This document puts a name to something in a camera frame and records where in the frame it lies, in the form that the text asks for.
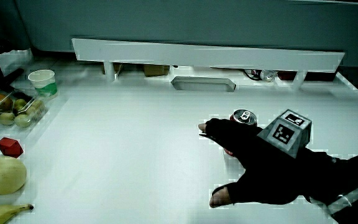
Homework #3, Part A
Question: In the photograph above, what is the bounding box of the white green paper cup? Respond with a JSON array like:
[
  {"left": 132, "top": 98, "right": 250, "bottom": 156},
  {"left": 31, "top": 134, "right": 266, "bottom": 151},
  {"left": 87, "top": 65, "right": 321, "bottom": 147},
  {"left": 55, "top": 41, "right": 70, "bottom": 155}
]
[{"left": 27, "top": 68, "right": 58, "bottom": 98}]

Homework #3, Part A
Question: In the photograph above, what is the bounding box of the clear plastic fruit container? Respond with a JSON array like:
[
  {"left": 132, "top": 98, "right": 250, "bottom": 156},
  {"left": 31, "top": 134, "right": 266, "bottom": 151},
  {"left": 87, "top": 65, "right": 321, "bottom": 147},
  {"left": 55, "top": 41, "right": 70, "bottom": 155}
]
[{"left": 0, "top": 89, "right": 48, "bottom": 130}]

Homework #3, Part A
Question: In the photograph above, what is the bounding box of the red cola can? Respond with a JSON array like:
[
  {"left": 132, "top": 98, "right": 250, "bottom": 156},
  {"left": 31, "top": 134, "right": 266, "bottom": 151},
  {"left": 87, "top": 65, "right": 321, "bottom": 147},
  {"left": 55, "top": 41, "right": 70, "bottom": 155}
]
[{"left": 223, "top": 108, "right": 258, "bottom": 156}]

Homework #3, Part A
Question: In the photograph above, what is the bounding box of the yellow banana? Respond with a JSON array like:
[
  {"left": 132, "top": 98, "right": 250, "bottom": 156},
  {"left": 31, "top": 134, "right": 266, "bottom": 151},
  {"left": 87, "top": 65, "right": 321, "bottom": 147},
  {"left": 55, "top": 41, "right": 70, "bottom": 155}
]
[{"left": 0, "top": 203, "right": 34, "bottom": 224}]

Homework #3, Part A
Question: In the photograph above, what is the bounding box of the person's right forearm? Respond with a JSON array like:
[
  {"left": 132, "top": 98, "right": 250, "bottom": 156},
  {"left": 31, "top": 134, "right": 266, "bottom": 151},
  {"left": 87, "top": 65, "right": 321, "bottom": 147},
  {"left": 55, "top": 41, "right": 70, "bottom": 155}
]
[{"left": 305, "top": 148, "right": 358, "bottom": 224}]

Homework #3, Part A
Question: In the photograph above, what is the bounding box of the yellow apple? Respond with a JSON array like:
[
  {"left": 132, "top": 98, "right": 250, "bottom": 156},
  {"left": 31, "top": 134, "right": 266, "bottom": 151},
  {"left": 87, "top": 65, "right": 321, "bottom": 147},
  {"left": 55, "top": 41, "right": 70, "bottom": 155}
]
[{"left": 0, "top": 156, "right": 28, "bottom": 196}]

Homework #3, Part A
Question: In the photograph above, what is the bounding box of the white desk shelf riser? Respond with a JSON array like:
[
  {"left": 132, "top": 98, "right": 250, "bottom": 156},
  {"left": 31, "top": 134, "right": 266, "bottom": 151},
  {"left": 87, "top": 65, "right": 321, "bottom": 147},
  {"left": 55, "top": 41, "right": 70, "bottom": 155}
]
[{"left": 71, "top": 37, "right": 346, "bottom": 91}]

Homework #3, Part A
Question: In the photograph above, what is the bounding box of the person's right hand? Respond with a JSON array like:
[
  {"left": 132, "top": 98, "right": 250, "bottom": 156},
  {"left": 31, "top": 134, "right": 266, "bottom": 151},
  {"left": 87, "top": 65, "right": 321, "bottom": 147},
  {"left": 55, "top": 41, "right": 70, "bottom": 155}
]
[{"left": 198, "top": 109, "right": 320, "bottom": 208}]

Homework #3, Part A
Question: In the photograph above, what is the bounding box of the small green fruit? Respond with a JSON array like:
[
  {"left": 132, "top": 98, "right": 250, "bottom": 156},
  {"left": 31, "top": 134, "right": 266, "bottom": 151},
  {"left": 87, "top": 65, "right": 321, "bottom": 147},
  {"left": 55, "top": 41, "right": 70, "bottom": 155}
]
[
  {"left": 14, "top": 113, "right": 32, "bottom": 128},
  {"left": 26, "top": 99, "right": 46, "bottom": 116},
  {"left": 13, "top": 98, "right": 28, "bottom": 113},
  {"left": 0, "top": 112, "right": 16, "bottom": 126}
]

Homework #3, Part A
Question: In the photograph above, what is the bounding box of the shiny clear object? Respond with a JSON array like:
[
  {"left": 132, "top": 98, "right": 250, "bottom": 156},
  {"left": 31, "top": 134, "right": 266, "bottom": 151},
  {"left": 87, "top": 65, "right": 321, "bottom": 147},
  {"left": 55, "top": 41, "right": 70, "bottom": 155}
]
[{"left": 259, "top": 70, "right": 278, "bottom": 83}]

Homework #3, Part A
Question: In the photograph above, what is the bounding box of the brown cardboard box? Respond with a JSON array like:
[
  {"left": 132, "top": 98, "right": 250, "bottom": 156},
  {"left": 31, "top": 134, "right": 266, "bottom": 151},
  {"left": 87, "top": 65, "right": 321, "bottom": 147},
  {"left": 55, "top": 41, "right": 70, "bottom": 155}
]
[{"left": 143, "top": 64, "right": 171, "bottom": 78}]

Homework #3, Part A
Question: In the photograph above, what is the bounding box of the dark red box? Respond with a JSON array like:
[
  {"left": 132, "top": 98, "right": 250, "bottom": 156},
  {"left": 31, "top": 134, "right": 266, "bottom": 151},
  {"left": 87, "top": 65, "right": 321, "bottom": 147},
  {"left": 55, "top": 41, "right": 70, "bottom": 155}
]
[{"left": 277, "top": 70, "right": 337, "bottom": 82}]

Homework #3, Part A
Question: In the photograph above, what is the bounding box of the black cable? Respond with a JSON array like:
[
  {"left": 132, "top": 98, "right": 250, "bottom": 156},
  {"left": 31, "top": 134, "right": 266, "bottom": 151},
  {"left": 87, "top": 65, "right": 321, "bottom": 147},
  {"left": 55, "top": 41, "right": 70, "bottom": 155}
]
[{"left": 243, "top": 68, "right": 262, "bottom": 82}]

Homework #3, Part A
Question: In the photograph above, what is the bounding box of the red angular block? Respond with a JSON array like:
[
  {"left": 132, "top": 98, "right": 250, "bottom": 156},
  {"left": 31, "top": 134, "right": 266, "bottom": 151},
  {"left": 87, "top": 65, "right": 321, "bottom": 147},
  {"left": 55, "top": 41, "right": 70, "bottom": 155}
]
[{"left": 0, "top": 137, "right": 24, "bottom": 159}]

